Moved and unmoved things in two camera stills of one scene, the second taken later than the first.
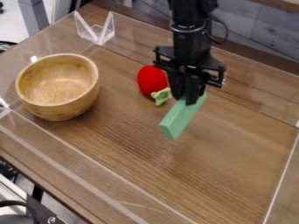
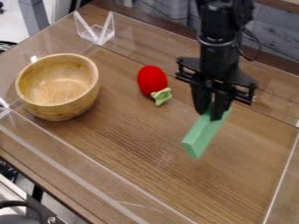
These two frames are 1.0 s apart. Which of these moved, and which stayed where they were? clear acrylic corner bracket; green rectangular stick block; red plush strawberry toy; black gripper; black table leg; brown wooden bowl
Moved: black gripper; green rectangular stick block
Stayed: clear acrylic corner bracket; red plush strawberry toy; brown wooden bowl; black table leg
